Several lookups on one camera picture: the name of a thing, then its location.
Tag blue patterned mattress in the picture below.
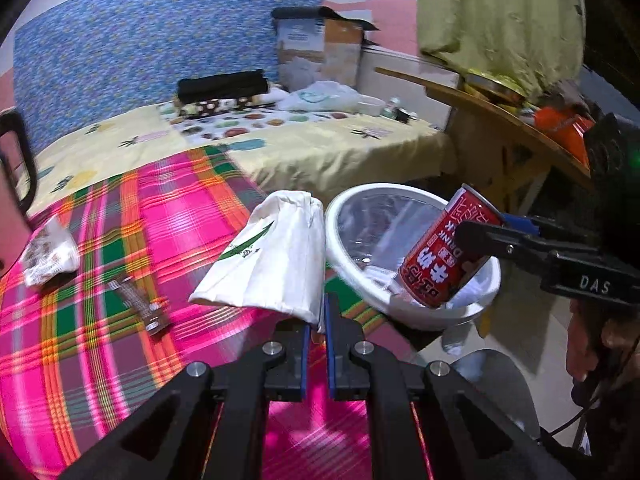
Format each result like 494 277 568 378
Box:
12 0 326 157

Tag crumpled white printed wrapper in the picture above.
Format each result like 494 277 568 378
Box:
21 216 82 287

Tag white cloth bag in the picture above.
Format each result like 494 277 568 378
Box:
188 190 327 333

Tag brown polka dot pillow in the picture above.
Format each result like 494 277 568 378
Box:
177 95 277 119

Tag small white bowl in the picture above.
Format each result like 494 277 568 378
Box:
357 95 386 119

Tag orange snack packets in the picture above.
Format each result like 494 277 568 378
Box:
532 105 597 167

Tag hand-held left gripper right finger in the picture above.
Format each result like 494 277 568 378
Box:
324 292 576 480

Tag silver plastic bin liner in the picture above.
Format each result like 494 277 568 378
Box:
332 192 493 311

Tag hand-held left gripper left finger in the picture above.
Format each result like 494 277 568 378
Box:
57 317 312 480

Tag round gold tin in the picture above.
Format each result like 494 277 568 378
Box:
462 72 529 107

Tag brown wrapper strip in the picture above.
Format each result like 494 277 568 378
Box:
107 276 172 337

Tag pink kettle black handle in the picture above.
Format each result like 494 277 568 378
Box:
0 109 40 273

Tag white round trash bin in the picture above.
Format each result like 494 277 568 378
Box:
324 183 502 331

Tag red drink can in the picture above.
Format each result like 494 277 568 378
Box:
398 183 506 309

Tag brown cardboard box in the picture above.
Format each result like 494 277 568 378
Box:
320 12 381 94

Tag yellow printed bedsheet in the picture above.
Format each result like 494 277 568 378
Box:
25 102 458 221

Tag white cabinet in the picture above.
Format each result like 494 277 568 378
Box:
360 45 461 129

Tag wooden table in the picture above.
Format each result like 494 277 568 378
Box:
375 66 596 211

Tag pink plaid blanket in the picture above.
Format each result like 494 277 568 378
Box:
0 146 436 480

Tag white plastic bag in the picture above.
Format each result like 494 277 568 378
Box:
277 81 362 114

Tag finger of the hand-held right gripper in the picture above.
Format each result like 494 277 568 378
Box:
500 214 571 246
457 220 556 273

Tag black folded cloth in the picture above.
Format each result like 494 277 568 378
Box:
177 70 271 104

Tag green curtain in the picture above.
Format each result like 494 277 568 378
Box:
417 0 587 107

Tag grey printed box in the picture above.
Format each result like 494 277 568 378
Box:
272 6 326 92

